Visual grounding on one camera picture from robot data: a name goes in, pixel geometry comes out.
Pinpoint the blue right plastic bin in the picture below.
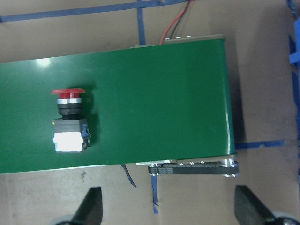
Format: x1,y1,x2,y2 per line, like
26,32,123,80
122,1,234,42
289,18,300,64

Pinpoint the green conveyor belt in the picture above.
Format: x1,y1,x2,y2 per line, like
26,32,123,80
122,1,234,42
0,35,239,176

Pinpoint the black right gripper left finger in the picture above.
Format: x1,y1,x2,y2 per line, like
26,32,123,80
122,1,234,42
71,187,103,225

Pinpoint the red black wire pair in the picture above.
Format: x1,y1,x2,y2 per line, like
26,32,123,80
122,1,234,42
159,0,194,45

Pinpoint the red mushroom push button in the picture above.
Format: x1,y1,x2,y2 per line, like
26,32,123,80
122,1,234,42
52,88,91,153

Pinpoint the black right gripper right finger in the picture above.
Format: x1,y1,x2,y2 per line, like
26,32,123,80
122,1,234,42
234,185,274,225

